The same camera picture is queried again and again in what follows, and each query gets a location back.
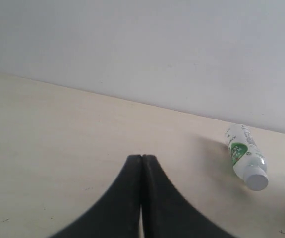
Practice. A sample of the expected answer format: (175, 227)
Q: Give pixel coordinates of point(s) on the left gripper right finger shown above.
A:
(166, 213)

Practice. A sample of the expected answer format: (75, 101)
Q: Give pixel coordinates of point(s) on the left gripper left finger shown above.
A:
(116, 214)

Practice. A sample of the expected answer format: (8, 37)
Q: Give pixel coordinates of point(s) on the green-label white-cap bottle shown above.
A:
(249, 163)

